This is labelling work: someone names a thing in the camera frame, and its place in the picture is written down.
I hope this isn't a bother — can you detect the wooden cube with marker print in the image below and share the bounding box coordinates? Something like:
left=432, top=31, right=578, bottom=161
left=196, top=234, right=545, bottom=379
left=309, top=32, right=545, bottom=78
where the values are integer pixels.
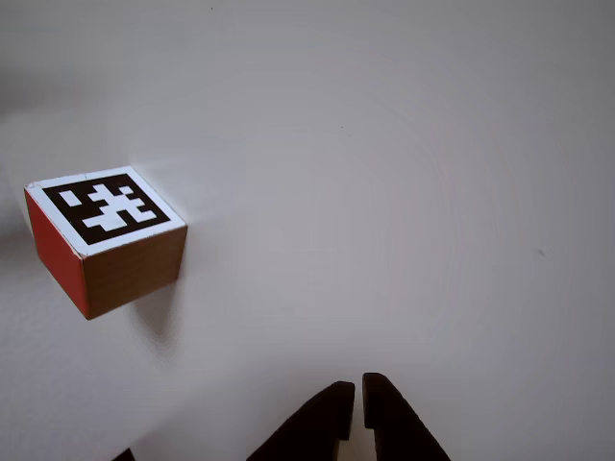
left=23, top=165, right=188, bottom=321

